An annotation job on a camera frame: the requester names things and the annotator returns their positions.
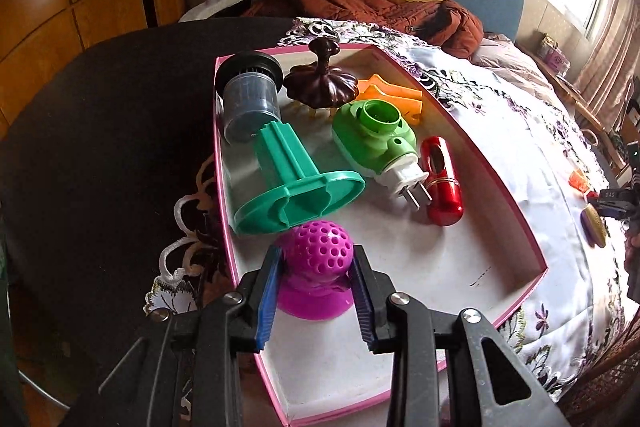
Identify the yellow perforated oval case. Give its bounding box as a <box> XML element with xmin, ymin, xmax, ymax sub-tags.
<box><xmin>580</xmin><ymin>204</ymin><xmax>606</xmax><ymax>248</ymax></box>

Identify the orange cube block toy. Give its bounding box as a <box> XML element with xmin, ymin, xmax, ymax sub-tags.
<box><xmin>568</xmin><ymin>168</ymin><xmax>591</xmax><ymax>194</ymax></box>

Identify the magenta perforated ball toy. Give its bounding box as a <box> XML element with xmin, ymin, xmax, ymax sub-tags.
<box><xmin>274</xmin><ymin>219</ymin><xmax>354</xmax><ymax>321</ymax></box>

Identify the red metallic capsule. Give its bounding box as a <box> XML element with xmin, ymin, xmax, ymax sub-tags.
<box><xmin>420</xmin><ymin>135</ymin><xmax>464</xmax><ymax>227</ymax></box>

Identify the green plug-in device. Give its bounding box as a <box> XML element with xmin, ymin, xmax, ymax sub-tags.
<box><xmin>332</xmin><ymin>98</ymin><xmax>432</xmax><ymax>210</ymax></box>

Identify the orange plastic clip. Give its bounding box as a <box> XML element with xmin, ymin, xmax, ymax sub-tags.
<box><xmin>356</xmin><ymin>74</ymin><xmax>423</xmax><ymax>126</ymax></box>

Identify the dark brown flower-shaped lid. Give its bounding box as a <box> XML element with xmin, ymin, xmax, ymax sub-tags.
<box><xmin>283</xmin><ymin>37</ymin><xmax>359</xmax><ymax>109</ymax></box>

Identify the person's right hand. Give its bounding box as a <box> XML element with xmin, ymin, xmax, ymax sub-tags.
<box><xmin>624</xmin><ymin>231</ymin><xmax>640</xmax><ymax>273</ymax></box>

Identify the wooden side shelf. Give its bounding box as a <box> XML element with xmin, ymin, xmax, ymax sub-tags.
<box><xmin>515</xmin><ymin>42</ymin><xmax>626</xmax><ymax>174</ymax></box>

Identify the white floral embroidered tablecloth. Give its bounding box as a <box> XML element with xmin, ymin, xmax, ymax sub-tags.
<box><xmin>143</xmin><ymin>16</ymin><xmax>633</xmax><ymax>403</ymax></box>

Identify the teal green plastic stand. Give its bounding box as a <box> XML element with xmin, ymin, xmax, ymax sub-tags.
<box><xmin>233</xmin><ymin>120</ymin><xmax>366</xmax><ymax>235</ymax></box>

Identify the beige curtain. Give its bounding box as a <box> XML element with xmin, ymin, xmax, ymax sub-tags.
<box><xmin>575</xmin><ymin>0</ymin><xmax>639</xmax><ymax>131</ymax></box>

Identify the pink shallow cardboard box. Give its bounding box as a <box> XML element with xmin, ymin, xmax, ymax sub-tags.
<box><xmin>214</xmin><ymin>44</ymin><xmax>548</xmax><ymax>426</ymax></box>

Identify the pink box on shelf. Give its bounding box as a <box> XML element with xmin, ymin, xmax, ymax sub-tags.
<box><xmin>536</xmin><ymin>35</ymin><xmax>570</xmax><ymax>77</ymax></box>

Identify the pink pillow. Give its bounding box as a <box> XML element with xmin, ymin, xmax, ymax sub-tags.
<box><xmin>471</xmin><ymin>34</ymin><xmax>553</xmax><ymax>98</ymax></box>

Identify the grey cylinder with black cap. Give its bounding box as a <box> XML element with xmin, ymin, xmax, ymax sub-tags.
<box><xmin>215</xmin><ymin>51</ymin><xmax>283</xmax><ymax>144</ymax></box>

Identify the rust brown quilted jacket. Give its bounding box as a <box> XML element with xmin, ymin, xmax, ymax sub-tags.
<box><xmin>245</xmin><ymin>0</ymin><xmax>484</xmax><ymax>58</ymax></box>

